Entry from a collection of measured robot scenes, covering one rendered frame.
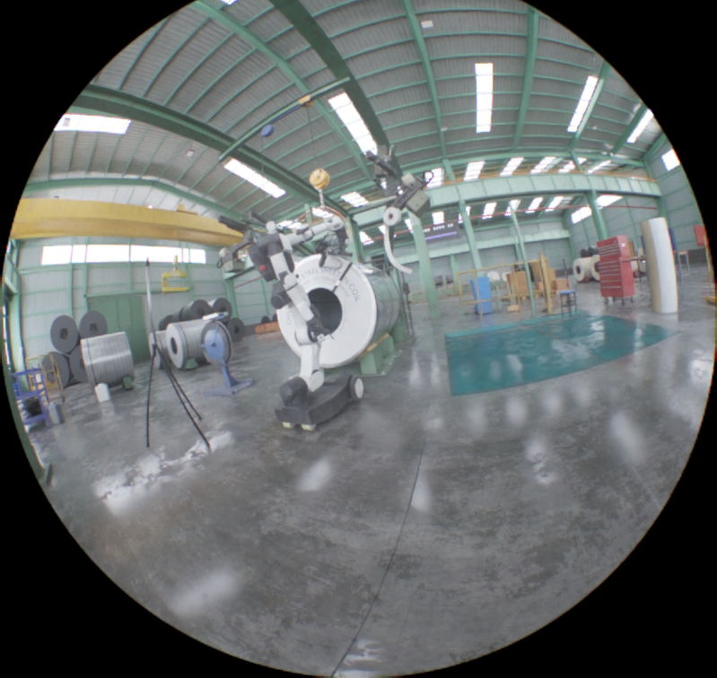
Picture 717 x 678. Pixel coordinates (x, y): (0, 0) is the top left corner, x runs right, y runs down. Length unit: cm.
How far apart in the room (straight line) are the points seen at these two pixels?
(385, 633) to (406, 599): 12
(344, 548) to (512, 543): 53
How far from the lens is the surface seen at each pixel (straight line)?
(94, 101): 389
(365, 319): 213
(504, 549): 85
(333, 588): 82
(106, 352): 594
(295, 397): 153
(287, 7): 305
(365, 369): 246
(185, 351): 646
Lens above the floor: 75
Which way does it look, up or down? 3 degrees down
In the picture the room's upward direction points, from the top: 11 degrees counter-clockwise
